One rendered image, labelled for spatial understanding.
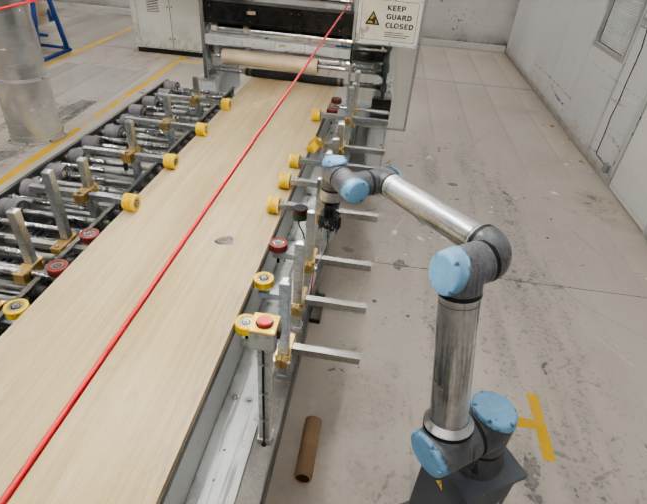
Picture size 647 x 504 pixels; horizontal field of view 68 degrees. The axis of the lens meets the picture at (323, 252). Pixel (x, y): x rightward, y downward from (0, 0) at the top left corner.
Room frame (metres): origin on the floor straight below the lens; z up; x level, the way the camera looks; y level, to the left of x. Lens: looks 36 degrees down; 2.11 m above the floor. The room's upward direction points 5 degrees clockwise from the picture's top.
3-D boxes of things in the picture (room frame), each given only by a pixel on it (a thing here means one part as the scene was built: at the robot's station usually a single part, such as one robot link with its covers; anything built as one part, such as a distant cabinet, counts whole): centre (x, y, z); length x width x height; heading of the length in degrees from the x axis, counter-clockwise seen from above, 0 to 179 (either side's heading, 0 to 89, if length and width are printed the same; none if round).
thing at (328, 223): (1.57, -0.01, 1.15); 0.09 x 0.08 x 0.12; 174
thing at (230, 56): (4.04, 0.36, 1.05); 1.43 x 0.12 x 0.12; 84
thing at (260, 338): (0.88, 0.14, 1.18); 0.07 x 0.07 x 0.08; 84
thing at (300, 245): (1.39, 0.08, 0.90); 0.03 x 0.03 x 0.48; 84
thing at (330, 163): (1.58, -0.02, 1.32); 0.10 x 0.09 x 0.12; 30
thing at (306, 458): (1.27, -0.01, 0.04); 0.30 x 0.08 x 0.08; 174
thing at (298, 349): (1.18, 0.05, 0.81); 0.43 x 0.03 x 0.04; 84
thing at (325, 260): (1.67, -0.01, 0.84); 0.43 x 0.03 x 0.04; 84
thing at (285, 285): (1.14, 0.11, 0.92); 0.03 x 0.03 x 0.48; 84
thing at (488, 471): (0.95, -0.58, 0.65); 0.19 x 0.19 x 0.10
